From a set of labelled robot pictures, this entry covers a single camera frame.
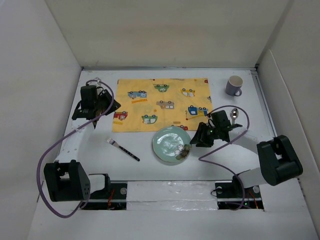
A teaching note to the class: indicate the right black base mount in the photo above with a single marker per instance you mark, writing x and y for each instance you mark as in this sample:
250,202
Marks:
229,196

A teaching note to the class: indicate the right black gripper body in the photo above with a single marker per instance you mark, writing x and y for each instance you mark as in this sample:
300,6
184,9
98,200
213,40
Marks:
209,134

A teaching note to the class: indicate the green floral plate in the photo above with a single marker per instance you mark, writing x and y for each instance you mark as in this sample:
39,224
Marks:
171,145

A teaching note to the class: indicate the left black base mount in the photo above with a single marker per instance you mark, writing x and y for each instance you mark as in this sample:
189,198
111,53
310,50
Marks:
111,199

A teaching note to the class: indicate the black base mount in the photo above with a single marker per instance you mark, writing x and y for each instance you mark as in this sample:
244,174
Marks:
229,196
111,199

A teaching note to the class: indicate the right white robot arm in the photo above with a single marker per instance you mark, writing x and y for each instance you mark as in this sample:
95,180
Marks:
278,161

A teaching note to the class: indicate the spoon with black handle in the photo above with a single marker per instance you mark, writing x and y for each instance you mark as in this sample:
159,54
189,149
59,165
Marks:
234,115

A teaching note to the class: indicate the yellow truck print placemat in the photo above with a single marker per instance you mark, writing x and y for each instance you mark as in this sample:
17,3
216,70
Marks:
148,105

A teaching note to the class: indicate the fork with black handle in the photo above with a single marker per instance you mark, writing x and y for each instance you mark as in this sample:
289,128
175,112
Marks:
121,148

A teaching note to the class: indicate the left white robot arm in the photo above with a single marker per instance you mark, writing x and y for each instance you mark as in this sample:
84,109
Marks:
66,178

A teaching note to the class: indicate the purple mug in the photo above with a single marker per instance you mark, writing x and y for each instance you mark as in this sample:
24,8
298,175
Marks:
233,86

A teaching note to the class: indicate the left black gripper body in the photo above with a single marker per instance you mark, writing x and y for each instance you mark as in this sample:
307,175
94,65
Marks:
103,102

